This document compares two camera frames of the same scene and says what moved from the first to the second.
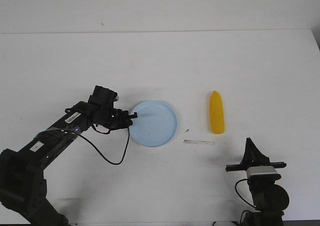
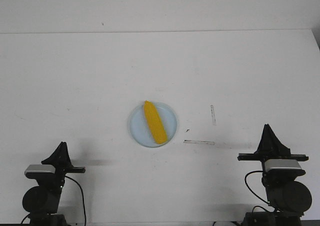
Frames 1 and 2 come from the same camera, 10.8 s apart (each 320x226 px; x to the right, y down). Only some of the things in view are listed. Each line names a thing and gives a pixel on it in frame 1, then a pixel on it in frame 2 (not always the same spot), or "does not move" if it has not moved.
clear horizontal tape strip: [198, 142] does not move
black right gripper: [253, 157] -> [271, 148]
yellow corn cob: [217, 122] -> [159, 133]
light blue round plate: [156, 124] does not move
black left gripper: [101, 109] -> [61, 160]
